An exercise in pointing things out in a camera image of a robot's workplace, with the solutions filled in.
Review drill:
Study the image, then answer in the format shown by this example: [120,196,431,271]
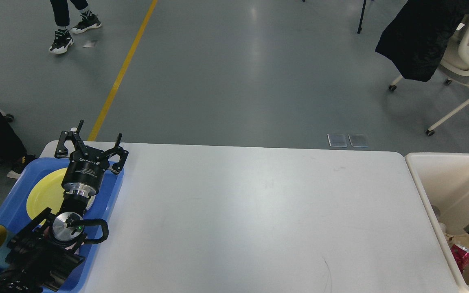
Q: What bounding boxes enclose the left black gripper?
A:
[54,120,129,199]

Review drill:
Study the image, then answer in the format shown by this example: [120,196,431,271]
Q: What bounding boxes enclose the red snack wrapper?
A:
[450,244,469,273]

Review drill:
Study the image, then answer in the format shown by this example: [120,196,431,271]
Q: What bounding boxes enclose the brown paper bag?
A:
[445,233,469,249]

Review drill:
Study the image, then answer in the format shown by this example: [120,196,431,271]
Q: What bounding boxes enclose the yellow plastic plate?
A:
[26,167,67,219]

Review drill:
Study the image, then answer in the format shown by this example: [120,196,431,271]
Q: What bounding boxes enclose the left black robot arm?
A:
[0,120,129,293]

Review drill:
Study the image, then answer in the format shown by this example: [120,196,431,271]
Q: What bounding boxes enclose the pale green plate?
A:
[84,193,96,213]

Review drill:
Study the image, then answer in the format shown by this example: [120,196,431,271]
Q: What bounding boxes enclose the white plastic bin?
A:
[405,153,469,293]

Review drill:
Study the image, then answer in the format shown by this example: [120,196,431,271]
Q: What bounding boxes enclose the person in black clothes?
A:
[0,111,36,179]

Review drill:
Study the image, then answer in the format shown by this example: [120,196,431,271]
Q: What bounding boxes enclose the grey office chair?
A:
[0,110,15,123]

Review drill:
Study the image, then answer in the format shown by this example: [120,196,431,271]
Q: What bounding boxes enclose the right floor plate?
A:
[348,134,370,148]

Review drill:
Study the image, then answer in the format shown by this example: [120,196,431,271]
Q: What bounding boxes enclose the floor plate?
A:
[327,133,348,148]
[348,134,370,148]

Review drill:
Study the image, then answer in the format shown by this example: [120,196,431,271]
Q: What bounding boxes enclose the left floor plate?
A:
[327,133,348,148]

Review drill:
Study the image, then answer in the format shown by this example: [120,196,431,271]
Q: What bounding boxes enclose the black jacket on chair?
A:
[375,0,469,82]

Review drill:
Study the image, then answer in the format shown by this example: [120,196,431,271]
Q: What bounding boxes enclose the black stand leg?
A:
[357,0,368,35]

